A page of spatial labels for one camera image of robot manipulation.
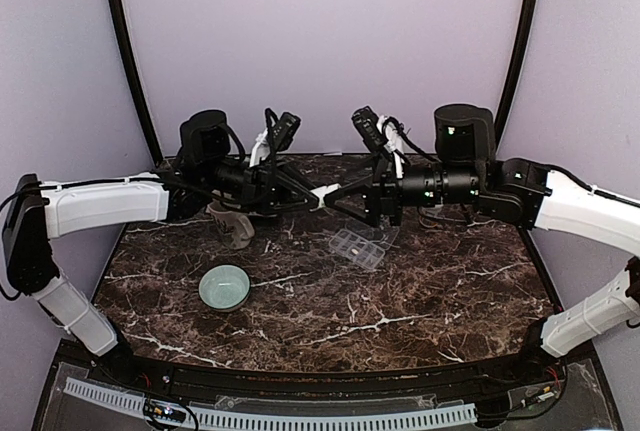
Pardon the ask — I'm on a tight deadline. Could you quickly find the black front rail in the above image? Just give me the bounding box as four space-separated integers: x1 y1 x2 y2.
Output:
59 338 596 405

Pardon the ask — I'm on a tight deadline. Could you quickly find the white ceramic mug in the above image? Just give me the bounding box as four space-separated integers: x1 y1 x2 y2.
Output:
206 202 255 250

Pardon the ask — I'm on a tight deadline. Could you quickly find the clear plastic pill organizer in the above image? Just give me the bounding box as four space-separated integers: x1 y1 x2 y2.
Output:
328 221 399 270

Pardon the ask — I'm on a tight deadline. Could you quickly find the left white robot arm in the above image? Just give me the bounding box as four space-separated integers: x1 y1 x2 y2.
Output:
1 159 322 387

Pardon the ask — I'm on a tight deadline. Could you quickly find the black frame post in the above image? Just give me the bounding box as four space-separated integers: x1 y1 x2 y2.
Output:
108 0 163 164
494 0 537 150

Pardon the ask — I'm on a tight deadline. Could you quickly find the right black frame post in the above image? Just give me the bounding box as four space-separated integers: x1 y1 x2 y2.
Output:
494 0 537 150

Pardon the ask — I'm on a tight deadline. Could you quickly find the small white vial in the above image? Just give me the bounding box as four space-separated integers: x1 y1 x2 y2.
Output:
310 183 341 212

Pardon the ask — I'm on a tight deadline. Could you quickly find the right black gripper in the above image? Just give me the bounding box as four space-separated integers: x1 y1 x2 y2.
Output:
323 152 483 228

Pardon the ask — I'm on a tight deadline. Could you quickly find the celadon bowl front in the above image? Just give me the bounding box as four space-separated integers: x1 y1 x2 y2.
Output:
198 264 251 312

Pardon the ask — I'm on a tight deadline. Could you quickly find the left black frame post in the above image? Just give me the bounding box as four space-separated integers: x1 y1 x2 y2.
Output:
108 0 163 164

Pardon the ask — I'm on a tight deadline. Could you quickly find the white pill bottle orange label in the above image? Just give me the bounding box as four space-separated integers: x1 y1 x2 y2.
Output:
417 207 444 229

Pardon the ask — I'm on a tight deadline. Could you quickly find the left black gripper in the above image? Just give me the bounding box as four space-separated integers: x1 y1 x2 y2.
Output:
202 155 326 216

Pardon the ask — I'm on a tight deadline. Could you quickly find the white slotted cable duct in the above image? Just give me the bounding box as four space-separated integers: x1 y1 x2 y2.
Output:
63 378 478 430

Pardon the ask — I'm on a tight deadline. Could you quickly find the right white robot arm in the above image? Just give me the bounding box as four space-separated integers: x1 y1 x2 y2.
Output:
322 158 639 385

